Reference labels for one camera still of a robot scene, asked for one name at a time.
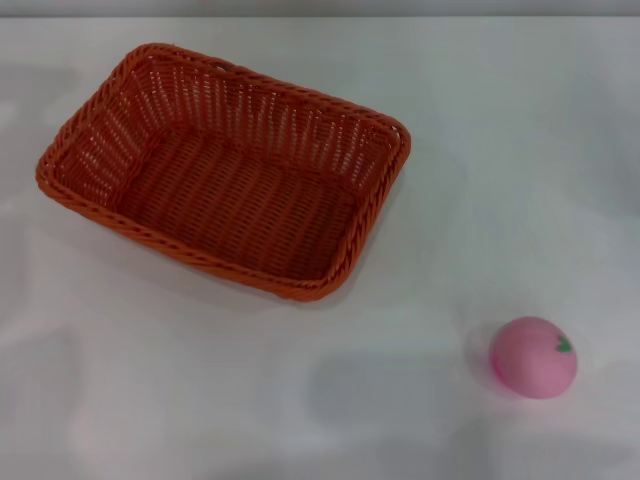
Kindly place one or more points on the orange woven plastic basket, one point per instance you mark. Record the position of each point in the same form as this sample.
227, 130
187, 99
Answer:
240, 200

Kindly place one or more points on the pink toy peach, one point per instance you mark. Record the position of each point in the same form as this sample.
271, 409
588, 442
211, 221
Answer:
535, 360

